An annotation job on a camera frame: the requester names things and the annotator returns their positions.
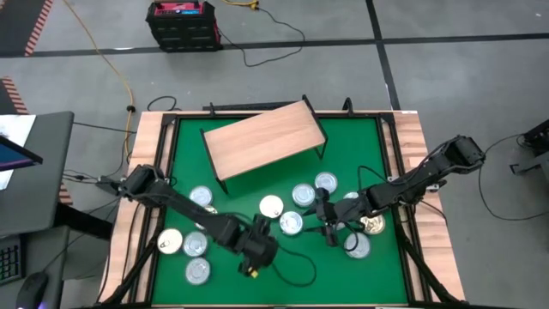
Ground thin black desk cable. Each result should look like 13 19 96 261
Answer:
72 121 138 134

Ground black floor cable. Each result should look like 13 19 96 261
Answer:
478 133 549 223
216 4 306 69

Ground pink blue label tuna can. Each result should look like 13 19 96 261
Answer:
258 194 285 220
195 204 219 232

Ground grey desk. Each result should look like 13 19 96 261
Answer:
0 110 113 309

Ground black equipment stand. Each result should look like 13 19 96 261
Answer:
509 118 549 176

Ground black cable loop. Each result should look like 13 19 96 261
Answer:
147 94 179 112

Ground pale lid tuna can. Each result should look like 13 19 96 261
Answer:
156 227 184 255

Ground black table frame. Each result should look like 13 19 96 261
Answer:
96 96 467 309

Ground black computer mouse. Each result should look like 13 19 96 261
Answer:
15 271 50 309

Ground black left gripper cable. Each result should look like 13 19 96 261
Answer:
270 246 318 288

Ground red albacore tuna can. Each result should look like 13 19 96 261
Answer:
343 232 372 260

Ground yellow extension cord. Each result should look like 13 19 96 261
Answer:
62 0 136 162

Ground yellow cord with plug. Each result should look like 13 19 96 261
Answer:
221 0 261 11

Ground white paper sheet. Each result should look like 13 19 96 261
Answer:
0 114 38 190

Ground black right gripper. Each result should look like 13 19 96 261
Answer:
302 187 365 248

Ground gold lid tuna can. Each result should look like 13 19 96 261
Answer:
359 214 386 236

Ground black keyboard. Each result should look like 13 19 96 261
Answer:
0 238 23 285

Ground black arm base cables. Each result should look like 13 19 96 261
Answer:
63 169 130 185

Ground laptop screen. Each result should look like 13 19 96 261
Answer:
0 135 44 173

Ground green table mat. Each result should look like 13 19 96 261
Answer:
150 116 409 306

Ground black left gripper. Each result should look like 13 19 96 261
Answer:
239 215 281 276

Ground wooden shelf with black legs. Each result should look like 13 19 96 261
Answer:
199 94 329 197

